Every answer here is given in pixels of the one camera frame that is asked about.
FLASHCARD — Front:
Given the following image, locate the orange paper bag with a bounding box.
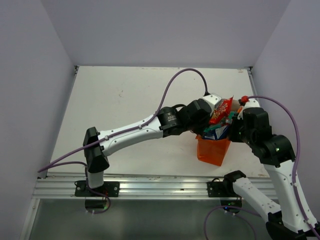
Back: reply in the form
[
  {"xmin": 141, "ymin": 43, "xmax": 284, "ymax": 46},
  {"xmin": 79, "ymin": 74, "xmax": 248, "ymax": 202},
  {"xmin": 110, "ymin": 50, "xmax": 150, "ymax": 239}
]
[{"xmin": 194, "ymin": 97, "xmax": 243, "ymax": 167}]

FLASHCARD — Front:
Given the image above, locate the teal snack packet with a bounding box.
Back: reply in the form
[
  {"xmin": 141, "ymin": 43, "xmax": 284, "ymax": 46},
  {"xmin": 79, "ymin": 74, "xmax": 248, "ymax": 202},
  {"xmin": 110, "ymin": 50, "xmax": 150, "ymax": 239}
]
[{"xmin": 204, "ymin": 111, "xmax": 237, "ymax": 133}]

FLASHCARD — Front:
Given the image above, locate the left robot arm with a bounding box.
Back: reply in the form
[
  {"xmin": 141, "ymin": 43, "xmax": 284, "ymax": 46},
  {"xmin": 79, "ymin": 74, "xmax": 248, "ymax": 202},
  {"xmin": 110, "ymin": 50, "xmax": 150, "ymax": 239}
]
[{"xmin": 83, "ymin": 98, "xmax": 215, "ymax": 197}]

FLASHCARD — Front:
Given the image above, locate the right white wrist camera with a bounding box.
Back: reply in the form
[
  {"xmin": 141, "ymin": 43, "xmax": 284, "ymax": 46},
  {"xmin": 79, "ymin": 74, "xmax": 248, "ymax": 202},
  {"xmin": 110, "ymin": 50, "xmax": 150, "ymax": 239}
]
[{"xmin": 237, "ymin": 95, "xmax": 260, "ymax": 120}]

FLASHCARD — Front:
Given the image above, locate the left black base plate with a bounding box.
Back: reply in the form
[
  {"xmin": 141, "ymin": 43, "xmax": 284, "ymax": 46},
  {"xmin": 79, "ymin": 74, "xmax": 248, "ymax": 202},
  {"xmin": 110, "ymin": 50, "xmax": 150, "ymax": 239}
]
[{"xmin": 74, "ymin": 180, "xmax": 120, "ymax": 198}]

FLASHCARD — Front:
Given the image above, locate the blue snack packet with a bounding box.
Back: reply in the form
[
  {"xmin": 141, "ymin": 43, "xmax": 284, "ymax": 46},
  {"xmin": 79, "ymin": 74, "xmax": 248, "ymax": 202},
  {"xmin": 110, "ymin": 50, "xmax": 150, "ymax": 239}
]
[{"xmin": 202, "ymin": 125, "xmax": 229, "ymax": 141}]

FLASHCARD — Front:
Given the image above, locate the red snack packet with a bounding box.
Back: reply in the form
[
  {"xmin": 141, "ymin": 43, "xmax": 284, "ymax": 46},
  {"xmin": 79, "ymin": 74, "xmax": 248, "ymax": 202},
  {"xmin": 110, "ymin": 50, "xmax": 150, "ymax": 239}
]
[{"xmin": 209, "ymin": 96, "xmax": 234, "ymax": 125}]

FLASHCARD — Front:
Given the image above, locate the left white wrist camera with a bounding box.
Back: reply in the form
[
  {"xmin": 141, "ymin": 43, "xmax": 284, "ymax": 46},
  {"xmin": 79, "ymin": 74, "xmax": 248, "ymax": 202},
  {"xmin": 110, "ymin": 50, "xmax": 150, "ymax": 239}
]
[{"xmin": 201, "ymin": 93, "xmax": 222, "ymax": 111}]

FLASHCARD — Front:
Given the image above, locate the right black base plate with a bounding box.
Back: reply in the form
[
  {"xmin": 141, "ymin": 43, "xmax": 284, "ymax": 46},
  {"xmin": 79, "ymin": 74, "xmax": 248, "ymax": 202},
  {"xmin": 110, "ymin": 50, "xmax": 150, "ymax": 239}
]
[{"xmin": 206, "ymin": 178, "xmax": 238, "ymax": 198}]

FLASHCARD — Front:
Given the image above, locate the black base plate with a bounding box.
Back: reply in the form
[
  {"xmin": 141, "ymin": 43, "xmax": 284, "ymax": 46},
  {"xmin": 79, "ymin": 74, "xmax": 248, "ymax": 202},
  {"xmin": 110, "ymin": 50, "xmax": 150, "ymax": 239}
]
[
  {"xmin": 206, "ymin": 178, "xmax": 238, "ymax": 198},
  {"xmin": 74, "ymin": 180, "xmax": 120, "ymax": 198}
]

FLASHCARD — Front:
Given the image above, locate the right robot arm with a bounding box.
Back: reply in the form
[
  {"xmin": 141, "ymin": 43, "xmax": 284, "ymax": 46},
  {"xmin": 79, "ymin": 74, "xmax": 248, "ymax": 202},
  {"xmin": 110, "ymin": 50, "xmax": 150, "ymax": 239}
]
[{"xmin": 222, "ymin": 107, "xmax": 320, "ymax": 240}]

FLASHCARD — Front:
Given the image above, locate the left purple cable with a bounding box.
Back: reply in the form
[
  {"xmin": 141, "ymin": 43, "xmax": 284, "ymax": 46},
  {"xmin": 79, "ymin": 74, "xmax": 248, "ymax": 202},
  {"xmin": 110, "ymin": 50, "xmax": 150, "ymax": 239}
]
[{"xmin": 37, "ymin": 68, "xmax": 210, "ymax": 215}]

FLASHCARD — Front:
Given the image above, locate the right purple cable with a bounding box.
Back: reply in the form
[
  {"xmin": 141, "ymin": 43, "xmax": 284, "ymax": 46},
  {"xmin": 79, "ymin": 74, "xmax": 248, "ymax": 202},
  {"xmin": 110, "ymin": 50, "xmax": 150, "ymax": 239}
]
[{"xmin": 204, "ymin": 95, "xmax": 320, "ymax": 240}]

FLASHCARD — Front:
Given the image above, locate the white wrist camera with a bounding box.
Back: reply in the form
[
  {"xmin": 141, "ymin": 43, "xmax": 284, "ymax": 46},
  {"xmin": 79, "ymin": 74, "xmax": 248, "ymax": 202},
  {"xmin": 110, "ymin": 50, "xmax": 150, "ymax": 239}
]
[
  {"xmin": 201, "ymin": 93, "xmax": 222, "ymax": 111},
  {"xmin": 237, "ymin": 95, "xmax": 260, "ymax": 120}
]

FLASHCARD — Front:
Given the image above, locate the aluminium mounting rail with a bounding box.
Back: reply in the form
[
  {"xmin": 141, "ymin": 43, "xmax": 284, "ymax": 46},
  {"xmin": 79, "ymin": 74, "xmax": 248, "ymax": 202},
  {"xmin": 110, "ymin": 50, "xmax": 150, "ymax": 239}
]
[{"xmin": 32, "ymin": 173, "xmax": 283, "ymax": 201}]

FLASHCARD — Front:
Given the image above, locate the purple cable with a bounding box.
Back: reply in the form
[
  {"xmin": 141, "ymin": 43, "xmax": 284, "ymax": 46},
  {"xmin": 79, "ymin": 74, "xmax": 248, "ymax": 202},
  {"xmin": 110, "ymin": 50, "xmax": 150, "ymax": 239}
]
[
  {"xmin": 204, "ymin": 95, "xmax": 320, "ymax": 240},
  {"xmin": 37, "ymin": 68, "xmax": 210, "ymax": 215}
]

